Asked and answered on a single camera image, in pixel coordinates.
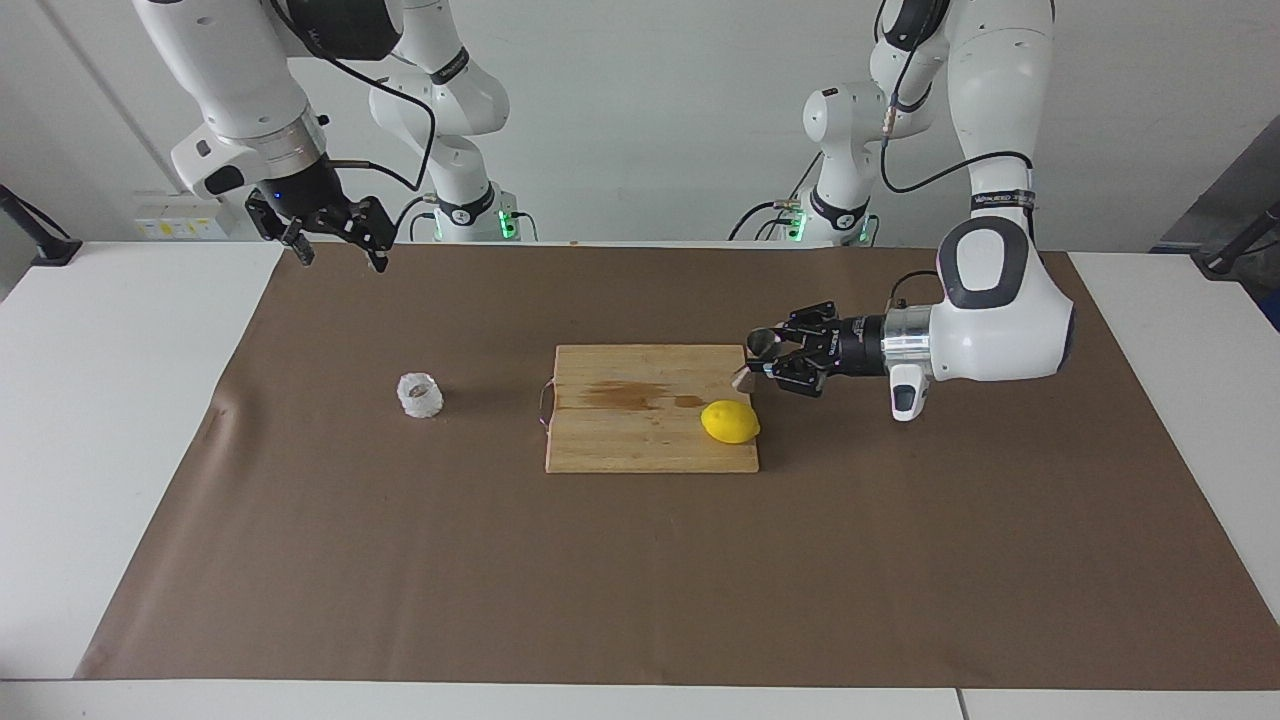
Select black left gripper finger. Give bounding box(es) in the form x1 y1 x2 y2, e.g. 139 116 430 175
775 300 842 347
748 362 831 399

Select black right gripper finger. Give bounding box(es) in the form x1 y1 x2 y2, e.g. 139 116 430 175
245 190 318 267
340 196 400 274

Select steel cocktail jigger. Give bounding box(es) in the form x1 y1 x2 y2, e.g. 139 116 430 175
733 327 789 393

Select clear crinkled plastic cup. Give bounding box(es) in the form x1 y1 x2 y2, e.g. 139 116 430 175
397 372 445 419

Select yellow lemon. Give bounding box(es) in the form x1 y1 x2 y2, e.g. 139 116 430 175
700 399 762 445

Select wooden cutting board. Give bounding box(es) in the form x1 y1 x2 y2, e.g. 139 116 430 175
537 344 760 475

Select black stand with clamp foot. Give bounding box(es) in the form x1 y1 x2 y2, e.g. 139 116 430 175
1198 200 1280 281
0 185 83 267

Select brown paper table mat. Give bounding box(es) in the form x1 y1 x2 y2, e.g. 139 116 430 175
75 243 1280 691

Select dark grey background panel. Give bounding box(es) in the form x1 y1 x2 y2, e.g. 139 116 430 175
1150 115 1280 253

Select black right arm base cables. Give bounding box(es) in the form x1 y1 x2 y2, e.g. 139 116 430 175
395 193 441 244

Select black arm base cables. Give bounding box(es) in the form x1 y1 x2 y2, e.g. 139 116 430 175
728 150 821 242
395 193 441 244

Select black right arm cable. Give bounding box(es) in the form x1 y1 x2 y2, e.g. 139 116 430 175
268 0 439 193

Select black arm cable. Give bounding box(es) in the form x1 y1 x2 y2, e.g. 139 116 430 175
875 0 1036 311
268 0 439 193

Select white wall power outlet strip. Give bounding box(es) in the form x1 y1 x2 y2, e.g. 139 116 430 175
133 193 231 242

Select black left arm base cables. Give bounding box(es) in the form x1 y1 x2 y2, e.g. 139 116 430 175
728 150 821 242

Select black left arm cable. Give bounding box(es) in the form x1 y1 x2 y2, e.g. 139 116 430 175
875 0 1036 311

